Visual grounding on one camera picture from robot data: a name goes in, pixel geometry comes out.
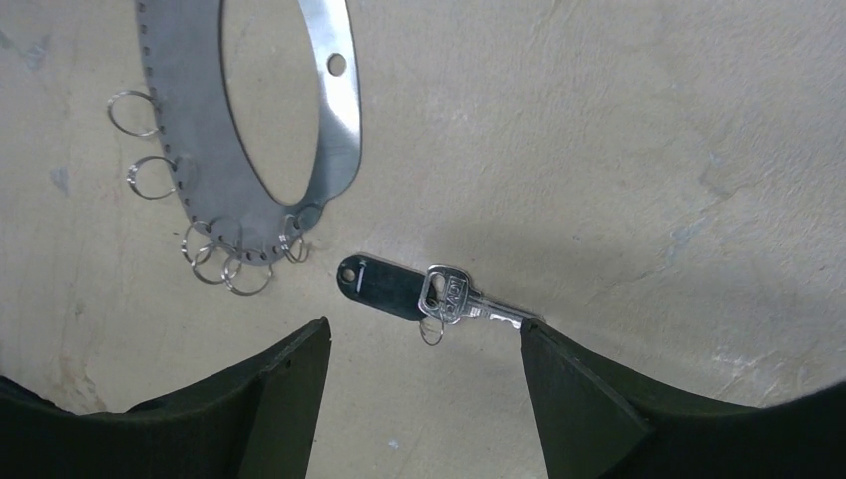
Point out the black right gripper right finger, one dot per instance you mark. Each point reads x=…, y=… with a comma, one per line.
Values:
x=599, y=419

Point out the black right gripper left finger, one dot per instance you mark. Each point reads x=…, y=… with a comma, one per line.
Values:
x=255, y=419

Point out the black key tag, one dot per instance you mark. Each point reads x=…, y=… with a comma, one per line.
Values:
x=381, y=285

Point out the silver key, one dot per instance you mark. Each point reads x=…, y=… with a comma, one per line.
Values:
x=448, y=295

